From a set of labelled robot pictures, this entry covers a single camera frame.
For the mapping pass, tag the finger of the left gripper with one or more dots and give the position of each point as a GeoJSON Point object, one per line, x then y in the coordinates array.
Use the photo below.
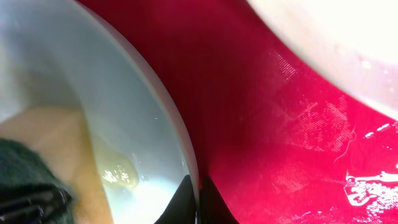
{"type": "Point", "coordinates": [35, 204]}

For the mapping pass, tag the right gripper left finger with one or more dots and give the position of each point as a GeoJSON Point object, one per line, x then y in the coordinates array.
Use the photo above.
{"type": "Point", "coordinates": [182, 207]}

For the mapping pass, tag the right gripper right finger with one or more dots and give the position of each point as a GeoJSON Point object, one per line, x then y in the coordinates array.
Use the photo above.
{"type": "Point", "coordinates": [213, 209]}

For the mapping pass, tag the green yellow sponge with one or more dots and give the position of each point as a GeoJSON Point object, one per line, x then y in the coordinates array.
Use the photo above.
{"type": "Point", "coordinates": [48, 145]}

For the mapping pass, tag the light blue plate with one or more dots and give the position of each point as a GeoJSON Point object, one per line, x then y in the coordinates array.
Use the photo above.
{"type": "Point", "coordinates": [60, 54]}

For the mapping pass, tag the white plate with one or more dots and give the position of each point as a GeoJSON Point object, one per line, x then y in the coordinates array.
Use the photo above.
{"type": "Point", "coordinates": [353, 44]}

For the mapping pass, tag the red plastic tray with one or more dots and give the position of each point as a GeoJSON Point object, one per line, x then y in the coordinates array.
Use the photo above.
{"type": "Point", "coordinates": [281, 144]}

